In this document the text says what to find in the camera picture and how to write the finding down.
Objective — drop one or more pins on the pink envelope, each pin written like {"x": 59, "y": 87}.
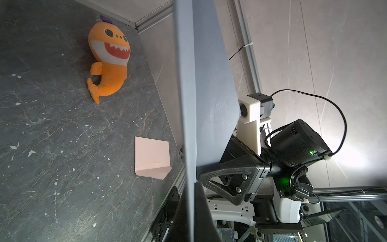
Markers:
{"x": 152, "y": 158}

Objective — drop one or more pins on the orange shark plush toy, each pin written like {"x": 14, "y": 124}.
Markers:
{"x": 112, "y": 52}

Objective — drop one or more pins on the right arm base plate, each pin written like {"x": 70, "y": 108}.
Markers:
{"x": 165, "y": 217}

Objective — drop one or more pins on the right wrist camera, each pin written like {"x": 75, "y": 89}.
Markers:
{"x": 255, "y": 112}

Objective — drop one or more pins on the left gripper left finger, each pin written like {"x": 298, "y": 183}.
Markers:
{"x": 179, "y": 228}

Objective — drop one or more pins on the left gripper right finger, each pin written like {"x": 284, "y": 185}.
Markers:
{"x": 204, "y": 228}

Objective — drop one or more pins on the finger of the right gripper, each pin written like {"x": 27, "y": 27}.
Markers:
{"x": 235, "y": 183}

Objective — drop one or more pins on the grey envelope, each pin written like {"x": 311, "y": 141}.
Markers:
{"x": 208, "y": 99}

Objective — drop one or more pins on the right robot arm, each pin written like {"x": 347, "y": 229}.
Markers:
{"x": 265, "y": 178}

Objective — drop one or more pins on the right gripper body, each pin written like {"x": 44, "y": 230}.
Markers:
{"x": 237, "y": 153}

